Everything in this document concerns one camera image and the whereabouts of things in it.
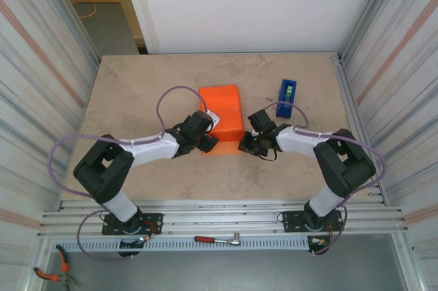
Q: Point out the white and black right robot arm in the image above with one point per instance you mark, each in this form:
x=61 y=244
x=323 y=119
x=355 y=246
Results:
x=297 y=142

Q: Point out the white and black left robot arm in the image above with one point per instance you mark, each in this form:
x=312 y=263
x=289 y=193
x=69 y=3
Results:
x=154 y=150

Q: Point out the blue tape dispenser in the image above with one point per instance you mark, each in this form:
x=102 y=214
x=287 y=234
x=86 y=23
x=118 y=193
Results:
x=284 y=106

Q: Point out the aluminium mounting rail frame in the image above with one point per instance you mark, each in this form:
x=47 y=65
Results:
x=222 y=217

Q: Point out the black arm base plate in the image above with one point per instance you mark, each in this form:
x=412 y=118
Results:
x=154 y=219
x=291 y=219

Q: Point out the aluminium side rail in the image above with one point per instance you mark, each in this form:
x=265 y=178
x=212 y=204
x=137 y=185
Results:
x=345 y=92

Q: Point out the black connector bracket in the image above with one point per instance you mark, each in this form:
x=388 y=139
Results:
x=128 y=243
x=314 y=243

